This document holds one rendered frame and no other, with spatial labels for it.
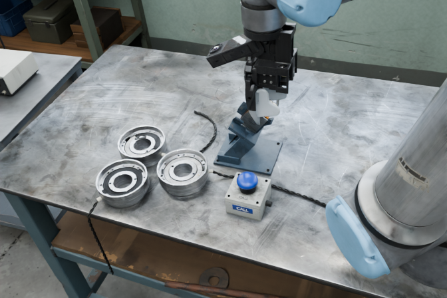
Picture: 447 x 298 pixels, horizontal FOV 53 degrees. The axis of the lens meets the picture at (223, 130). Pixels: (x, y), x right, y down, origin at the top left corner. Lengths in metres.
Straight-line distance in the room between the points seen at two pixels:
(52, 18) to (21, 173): 1.73
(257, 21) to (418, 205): 0.38
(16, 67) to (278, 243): 1.08
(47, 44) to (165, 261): 1.94
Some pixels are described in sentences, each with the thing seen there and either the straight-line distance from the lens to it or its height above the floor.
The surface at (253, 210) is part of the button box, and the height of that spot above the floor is 0.83.
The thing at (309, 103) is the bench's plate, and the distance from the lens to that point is 1.11.
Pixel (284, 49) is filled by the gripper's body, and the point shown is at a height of 1.08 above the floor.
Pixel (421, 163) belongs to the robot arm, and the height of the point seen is 1.16.
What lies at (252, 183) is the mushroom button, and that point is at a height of 0.87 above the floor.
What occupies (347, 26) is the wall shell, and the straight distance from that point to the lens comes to 2.45.
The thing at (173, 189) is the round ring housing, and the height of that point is 0.83.
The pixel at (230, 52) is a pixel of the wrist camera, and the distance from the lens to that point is 0.81.
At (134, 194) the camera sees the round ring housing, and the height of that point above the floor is 0.83.
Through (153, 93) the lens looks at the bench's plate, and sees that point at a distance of 1.20.
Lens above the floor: 1.48
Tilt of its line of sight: 41 degrees down
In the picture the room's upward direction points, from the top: 7 degrees counter-clockwise
